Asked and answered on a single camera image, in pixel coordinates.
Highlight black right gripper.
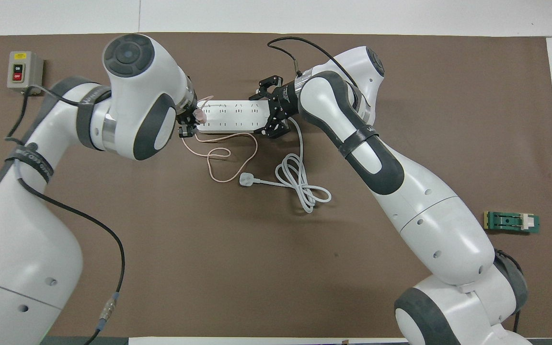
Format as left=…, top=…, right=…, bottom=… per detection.
left=249, top=74, right=301, bottom=140

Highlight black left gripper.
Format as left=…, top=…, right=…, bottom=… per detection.
left=175, top=106, right=202, bottom=140

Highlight white multi-socket power strip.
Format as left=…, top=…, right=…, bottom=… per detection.
left=195, top=100, right=276, bottom=134

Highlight pink charging cable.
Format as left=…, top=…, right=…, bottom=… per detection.
left=180, top=96, right=258, bottom=184

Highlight brown table mat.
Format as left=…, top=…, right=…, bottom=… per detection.
left=0, top=32, right=552, bottom=338

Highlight white power cord with plug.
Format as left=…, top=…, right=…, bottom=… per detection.
left=239, top=117, right=332, bottom=214

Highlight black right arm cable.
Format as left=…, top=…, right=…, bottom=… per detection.
left=267, top=37, right=529, bottom=334

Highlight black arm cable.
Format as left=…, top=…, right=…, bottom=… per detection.
left=267, top=37, right=529, bottom=334
left=4, top=84, right=126, bottom=345

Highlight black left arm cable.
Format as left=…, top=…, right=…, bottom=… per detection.
left=4, top=84, right=126, bottom=345

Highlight grey on-off switch box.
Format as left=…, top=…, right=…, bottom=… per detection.
left=7, top=51, right=45, bottom=96

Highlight green knife switch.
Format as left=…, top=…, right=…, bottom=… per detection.
left=483, top=211, right=541, bottom=235

